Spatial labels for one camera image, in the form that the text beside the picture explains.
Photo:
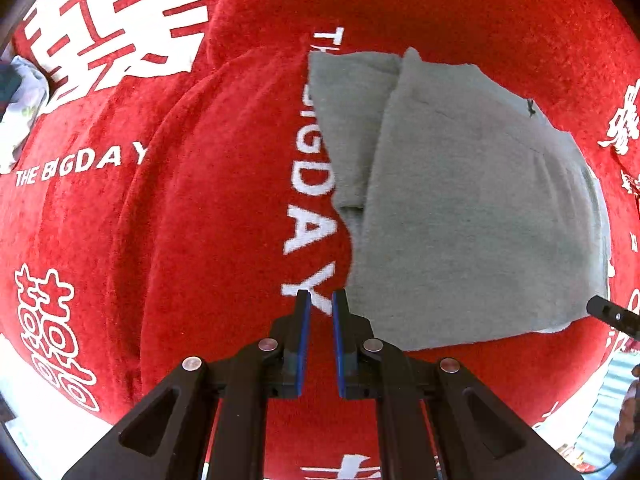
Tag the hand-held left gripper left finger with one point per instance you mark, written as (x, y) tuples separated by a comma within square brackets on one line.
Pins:
[(302, 340)]

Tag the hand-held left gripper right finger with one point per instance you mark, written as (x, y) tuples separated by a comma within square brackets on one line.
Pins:
[(339, 340)]

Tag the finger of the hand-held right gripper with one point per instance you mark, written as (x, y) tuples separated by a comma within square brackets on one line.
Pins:
[(612, 312)]

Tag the grey shirt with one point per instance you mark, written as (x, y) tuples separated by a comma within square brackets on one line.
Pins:
[(475, 210)]

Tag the blue striped fabric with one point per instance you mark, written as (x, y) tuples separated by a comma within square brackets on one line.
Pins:
[(602, 400)]

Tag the red printed blanket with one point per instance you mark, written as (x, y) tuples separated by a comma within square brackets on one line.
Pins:
[(200, 210)]

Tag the white patterned cloth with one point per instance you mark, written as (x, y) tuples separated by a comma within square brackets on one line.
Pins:
[(22, 95)]

